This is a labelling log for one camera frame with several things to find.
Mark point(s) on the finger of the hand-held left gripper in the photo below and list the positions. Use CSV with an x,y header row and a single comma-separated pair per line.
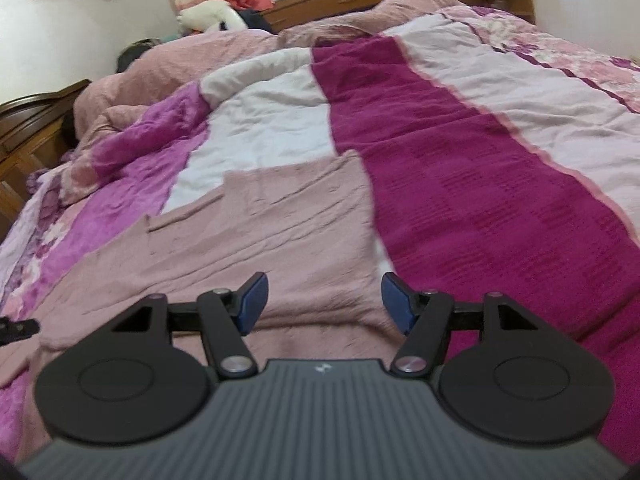
x,y
20,328

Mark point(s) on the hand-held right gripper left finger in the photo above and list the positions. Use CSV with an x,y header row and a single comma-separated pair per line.
x,y
254,305

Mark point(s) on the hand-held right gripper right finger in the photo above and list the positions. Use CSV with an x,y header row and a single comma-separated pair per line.
x,y
395,305

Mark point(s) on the pale pink knit sweater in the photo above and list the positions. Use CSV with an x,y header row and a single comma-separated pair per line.
x,y
280,240

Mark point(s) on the magenta white floral quilt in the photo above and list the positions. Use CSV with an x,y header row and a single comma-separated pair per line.
x,y
480,200

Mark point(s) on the dark wooden headboard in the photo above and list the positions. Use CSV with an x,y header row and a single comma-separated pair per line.
x,y
30,130

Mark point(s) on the dusty pink textured blanket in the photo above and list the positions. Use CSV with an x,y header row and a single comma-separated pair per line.
x,y
190,60

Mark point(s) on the dark cloth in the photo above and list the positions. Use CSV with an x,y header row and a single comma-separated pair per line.
x,y
255,19

